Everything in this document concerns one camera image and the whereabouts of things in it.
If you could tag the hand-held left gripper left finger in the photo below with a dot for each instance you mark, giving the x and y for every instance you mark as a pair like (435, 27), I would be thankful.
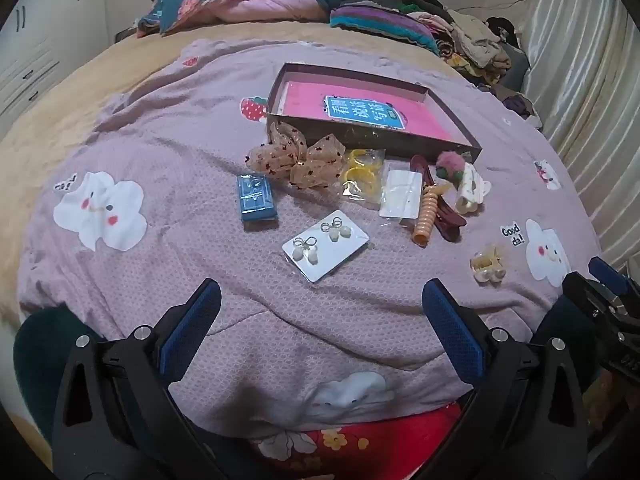
(192, 325)

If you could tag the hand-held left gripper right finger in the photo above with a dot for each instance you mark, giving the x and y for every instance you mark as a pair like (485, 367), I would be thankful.
(452, 330)

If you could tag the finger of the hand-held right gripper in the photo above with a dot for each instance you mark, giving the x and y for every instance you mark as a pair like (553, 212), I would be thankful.
(607, 272)
(585, 290)

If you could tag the orange spiral hair clip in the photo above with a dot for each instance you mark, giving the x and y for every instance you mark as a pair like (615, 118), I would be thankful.
(425, 220)

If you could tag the white card with pearl earrings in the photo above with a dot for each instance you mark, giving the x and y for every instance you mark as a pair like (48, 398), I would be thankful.
(345, 247)

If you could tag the dark red hair clip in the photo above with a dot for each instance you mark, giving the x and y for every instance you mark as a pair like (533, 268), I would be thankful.
(420, 167)

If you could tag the bag of yellow rings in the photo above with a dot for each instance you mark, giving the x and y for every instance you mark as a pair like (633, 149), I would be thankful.
(357, 170)

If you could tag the beige organza bow hair clip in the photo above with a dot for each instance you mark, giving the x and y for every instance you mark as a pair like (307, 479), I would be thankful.
(280, 155)

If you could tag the shallow grey cardboard box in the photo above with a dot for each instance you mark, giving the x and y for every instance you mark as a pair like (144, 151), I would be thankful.
(350, 137)

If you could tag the small pearly claw clip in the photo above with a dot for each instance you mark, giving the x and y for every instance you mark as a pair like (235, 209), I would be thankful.
(487, 265)

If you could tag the small blue box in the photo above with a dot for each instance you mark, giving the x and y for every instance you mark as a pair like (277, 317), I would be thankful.
(256, 197)

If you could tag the white hair claw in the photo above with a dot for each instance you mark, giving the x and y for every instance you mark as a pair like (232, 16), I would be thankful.
(470, 185)

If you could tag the white card in clear bag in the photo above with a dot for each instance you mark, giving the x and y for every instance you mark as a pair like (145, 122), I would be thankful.
(400, 190)

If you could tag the red floral clothing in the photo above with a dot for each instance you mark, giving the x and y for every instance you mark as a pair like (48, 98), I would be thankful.
(360, 450)

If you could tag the dark teal cloth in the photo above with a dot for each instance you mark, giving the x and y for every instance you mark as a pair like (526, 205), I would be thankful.
(40, 340)

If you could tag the pink pom-pom hair clip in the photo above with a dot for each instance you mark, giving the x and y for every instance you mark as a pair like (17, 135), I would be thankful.
(448, 164)

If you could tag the cream satin curtain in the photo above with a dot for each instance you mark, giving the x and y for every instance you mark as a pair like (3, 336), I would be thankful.
(575, 60)

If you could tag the pink book with blue label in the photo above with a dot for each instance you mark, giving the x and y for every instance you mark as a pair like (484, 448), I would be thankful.
(310, 100)

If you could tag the beige bed sheet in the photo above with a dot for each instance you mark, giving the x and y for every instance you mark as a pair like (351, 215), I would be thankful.
(75, 90)

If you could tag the pile of clothes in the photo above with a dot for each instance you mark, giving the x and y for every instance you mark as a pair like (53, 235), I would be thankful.
(475, 40)

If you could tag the striped purple teal blanket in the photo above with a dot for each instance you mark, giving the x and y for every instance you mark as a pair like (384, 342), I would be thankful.
(380, 22)

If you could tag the strawberry print quilt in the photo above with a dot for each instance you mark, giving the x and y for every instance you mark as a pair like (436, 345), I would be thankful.
(250, 5)

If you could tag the white wardrobe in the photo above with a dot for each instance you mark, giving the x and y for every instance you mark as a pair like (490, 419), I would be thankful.
(40, 35)

